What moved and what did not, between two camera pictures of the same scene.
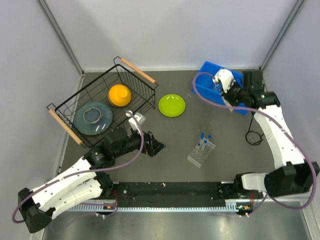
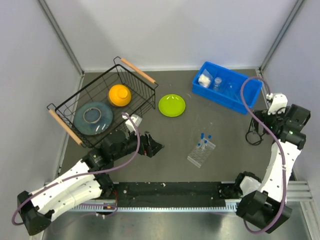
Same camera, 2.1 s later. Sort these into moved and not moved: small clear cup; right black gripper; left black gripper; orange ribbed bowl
Moved: right black gripper
Not moved: left black gripper; orange ribbed bowl; small clear cup
